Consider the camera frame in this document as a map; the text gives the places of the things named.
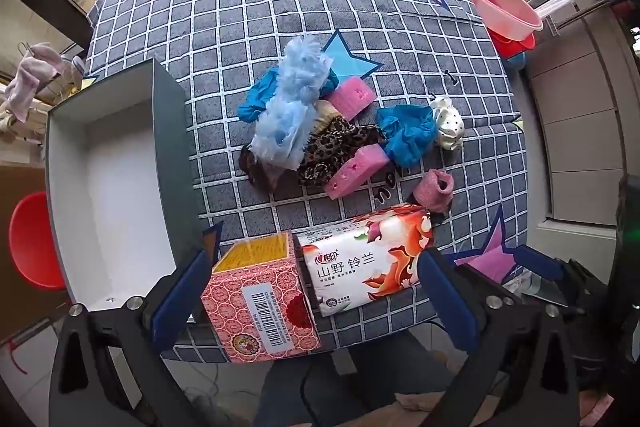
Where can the blue plastic basin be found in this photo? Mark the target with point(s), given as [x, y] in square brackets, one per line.
[517, 59]

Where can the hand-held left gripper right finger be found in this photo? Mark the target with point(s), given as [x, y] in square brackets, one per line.
[447, 302]

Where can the floral tissue pack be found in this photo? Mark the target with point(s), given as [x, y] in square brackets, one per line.
[360, 262]

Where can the light blue fluffy cloth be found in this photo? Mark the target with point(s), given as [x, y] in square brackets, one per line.
[290, 107]

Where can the red patterned box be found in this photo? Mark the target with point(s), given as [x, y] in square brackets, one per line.
[260, 302]

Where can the pink sponge block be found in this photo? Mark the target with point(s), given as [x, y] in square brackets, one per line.
[355, 172]
[350, 99]

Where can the leopard print scrunchie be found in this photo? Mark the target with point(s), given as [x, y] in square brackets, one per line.
[325, 157]

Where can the beige cabinet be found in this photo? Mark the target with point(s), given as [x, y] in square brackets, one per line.
[570, 97]

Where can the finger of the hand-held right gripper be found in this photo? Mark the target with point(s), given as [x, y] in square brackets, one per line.
[542, 264]

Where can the beige knit sock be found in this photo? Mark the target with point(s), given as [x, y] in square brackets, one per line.
[327, 112]

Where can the red plastic chair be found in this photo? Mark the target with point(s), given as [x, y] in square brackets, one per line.
[35, 242]

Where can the dark striped knit sock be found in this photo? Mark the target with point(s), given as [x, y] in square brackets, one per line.
[255, 172]

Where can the white polka dot scrunchie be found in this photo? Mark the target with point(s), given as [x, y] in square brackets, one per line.
[447, 127]

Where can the person's leg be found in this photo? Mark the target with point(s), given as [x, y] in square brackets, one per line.
[380, 382]

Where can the grey cardboard box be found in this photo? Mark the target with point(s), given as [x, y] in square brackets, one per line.
[115, 187]

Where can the pink plastic basin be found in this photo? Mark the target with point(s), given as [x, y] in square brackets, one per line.
[500, 12]

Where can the pink fuzzy sock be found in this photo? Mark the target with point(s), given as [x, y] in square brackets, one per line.
[435, 192]

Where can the clothes on drying rack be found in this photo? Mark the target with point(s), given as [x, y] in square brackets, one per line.
[30, 77]

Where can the red plastic basin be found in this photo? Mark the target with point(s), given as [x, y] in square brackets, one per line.
[510, 47]

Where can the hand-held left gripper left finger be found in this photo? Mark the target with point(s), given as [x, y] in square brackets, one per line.
[182, 302]

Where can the checkered star blanket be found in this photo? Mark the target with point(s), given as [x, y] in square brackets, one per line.
[250, 32]

